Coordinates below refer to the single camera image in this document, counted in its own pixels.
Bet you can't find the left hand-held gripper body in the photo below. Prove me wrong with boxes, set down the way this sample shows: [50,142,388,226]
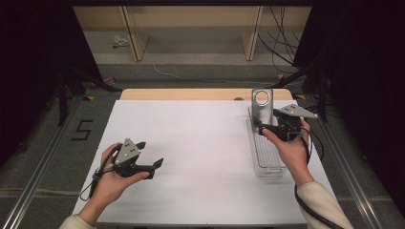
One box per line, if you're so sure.
[113,137,157,180]

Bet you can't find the person's left hand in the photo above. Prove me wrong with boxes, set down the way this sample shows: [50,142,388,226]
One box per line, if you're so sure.
[90,142,151,208]

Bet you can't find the crumpled grey paper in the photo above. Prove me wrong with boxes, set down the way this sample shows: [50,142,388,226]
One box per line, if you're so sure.
[112,33,130,50]

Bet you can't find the clear plastic tray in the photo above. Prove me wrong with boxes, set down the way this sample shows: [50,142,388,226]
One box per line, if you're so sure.
[246,106,288,178]

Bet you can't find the black stand legs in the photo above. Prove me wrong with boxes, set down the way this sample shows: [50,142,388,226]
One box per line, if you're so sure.
[56,63,122,127]
[270,60,329,123]

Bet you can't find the person's right hand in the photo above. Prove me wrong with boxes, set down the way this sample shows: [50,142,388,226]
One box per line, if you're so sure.
[262,118,315,187]

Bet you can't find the hand-held gripper cable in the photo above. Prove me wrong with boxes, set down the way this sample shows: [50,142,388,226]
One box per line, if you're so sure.
[294,126,346,229]
[78,143,124,202]

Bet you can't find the dark translucent phone case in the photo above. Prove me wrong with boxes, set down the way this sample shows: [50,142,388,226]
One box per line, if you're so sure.
[251,88,274,126]

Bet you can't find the black cable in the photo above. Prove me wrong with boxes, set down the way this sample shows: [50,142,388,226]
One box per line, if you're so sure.
[268,5,300,74]
[257,32,299,67]

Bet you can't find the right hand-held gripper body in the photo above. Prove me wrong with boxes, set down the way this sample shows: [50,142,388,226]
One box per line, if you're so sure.
[266,103,319,143]

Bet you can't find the black curtain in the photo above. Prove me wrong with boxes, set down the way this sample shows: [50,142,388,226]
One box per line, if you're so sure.
[292,0,405,211]
[0,0,104,166]

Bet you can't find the left hand-held gripper cable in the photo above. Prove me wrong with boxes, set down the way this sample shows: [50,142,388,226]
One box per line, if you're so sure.
[78,143,124,202]

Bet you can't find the beige wooden shelf unit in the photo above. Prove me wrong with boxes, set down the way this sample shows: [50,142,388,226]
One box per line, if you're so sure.
[72,5,312,62]

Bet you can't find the pink cloth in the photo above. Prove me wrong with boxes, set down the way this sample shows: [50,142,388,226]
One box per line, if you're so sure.
[88,75,117,90]

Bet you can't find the metal floor rail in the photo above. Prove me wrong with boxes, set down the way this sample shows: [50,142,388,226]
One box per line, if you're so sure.
[0,94,81,229]
[305,94,383,229]

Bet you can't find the right hand-held gripper cable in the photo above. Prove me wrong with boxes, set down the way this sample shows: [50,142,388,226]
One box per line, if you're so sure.
[294,126,346,229]

